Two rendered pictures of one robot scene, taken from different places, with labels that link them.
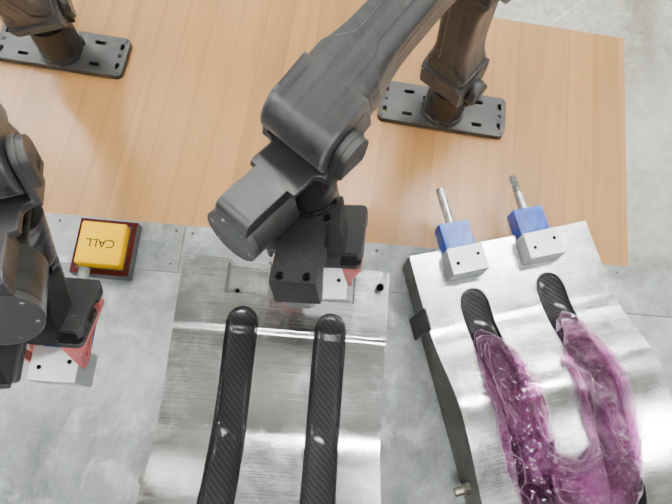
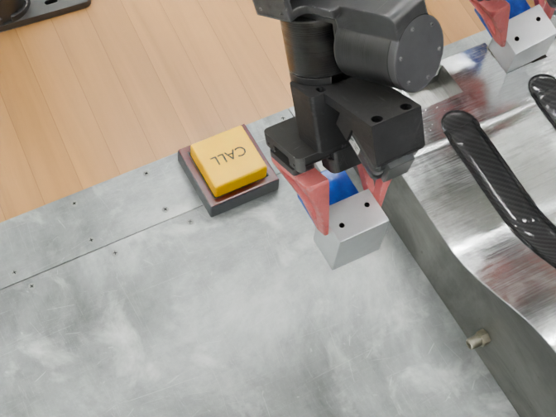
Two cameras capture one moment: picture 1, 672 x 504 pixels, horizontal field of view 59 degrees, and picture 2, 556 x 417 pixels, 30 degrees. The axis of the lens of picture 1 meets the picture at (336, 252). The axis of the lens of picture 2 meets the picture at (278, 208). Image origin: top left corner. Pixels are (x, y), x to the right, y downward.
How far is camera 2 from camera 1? 0.65 m
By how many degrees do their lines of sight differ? 17
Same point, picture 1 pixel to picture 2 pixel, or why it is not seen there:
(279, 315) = (489, 102)
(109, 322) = (289, 241)
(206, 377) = (468, 194)
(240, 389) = (508, 189)
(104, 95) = (86, 29)
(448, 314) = not seen: outside the picture
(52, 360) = (349, 212)
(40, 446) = (322, 400)
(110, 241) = (238, 148)
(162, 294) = not seen: hidden behind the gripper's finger
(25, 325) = (431, 56)
